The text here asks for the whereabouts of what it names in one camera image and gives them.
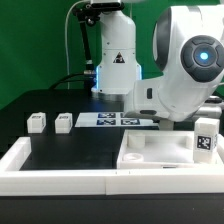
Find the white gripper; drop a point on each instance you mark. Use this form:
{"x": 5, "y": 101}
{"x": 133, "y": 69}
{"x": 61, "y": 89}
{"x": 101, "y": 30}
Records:
{"x": 141, "y": 111}

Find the white square table top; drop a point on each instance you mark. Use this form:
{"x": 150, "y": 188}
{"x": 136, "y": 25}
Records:
{"x": 153, "y": 149}

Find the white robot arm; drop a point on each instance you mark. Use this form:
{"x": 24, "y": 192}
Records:
{"x": 188, "y": 48}

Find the white sheet with markers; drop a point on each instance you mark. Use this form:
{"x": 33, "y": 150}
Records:
{"x": 111, "y": 119}

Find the white U-shaped obstacle fence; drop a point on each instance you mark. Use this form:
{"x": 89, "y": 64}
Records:
{"x": 16, "y": 182}

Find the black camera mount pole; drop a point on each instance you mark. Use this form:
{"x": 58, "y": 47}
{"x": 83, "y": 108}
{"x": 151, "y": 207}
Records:
{"x": 89, "y": 15}

